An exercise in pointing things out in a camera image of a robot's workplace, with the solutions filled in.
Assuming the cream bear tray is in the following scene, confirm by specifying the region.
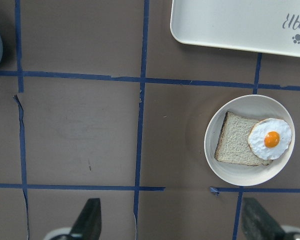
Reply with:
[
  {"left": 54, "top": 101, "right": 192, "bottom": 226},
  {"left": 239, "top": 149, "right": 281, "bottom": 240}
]
[{"left": 170, "top": 0, "right": 300, "bottom": 57}]

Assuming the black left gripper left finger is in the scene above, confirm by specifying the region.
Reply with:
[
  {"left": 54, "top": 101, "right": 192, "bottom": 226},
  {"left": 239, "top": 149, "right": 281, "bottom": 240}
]
[{"left": 69, "top": 198, "right": 101, "bottom": 240}]

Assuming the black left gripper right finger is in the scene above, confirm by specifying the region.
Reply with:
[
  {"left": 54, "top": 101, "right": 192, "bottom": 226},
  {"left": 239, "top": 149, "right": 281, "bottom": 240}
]
[{"left": 241, "top": 197, "right": 286, "bottom": 240}]

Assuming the bread slice on plate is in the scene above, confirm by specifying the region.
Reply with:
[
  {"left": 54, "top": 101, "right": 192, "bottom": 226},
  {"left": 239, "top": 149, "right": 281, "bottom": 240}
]
[{"left": 214, "top": 111, "right": 272, "bottom": 166}]

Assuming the cream round plate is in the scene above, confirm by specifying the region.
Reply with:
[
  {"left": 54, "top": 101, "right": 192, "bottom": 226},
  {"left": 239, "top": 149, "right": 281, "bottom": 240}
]
[{"left": 203, "top": 94, "right": 295, "bottom": 186}]

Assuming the fried egg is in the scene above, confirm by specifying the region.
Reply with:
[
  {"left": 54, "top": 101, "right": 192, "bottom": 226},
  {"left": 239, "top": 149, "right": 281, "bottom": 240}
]
[{"left": 247, "top": 118, "right": 292, "bottom": 161}]

